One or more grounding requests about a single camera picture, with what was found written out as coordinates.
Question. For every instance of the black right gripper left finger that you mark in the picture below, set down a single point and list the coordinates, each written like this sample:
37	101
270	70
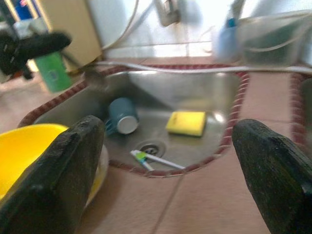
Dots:
53	190

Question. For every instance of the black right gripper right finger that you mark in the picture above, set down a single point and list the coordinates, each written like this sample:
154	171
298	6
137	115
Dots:
280	185

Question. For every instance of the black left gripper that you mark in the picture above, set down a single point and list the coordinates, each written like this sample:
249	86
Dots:
11	56

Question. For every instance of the yellow plastic bowl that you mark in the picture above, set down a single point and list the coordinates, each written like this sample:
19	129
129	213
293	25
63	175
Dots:
22	151

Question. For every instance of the blue plastic cup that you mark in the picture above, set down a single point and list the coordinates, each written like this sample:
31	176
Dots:
122	112

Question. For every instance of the beige water purifier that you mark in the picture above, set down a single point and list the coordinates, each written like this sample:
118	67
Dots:
73	29

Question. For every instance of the green dish soap bottle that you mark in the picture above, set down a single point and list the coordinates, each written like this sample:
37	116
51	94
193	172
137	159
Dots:
53	75

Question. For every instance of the stainless steel sink basin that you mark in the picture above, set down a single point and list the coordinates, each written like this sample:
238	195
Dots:
307	109
185	95

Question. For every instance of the white green plastic utensil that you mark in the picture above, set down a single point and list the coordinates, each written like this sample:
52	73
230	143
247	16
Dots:
141	157

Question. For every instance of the yellow green scrub sponge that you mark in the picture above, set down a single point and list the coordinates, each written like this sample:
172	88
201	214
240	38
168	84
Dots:
185	123

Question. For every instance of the clear plastic container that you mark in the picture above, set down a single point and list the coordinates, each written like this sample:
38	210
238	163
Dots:
268	44

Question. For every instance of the clear toothbrush cup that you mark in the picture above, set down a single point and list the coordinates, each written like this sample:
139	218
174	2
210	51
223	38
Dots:
226	46

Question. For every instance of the wall mounted water tap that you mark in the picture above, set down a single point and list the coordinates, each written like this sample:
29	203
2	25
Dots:
168	14

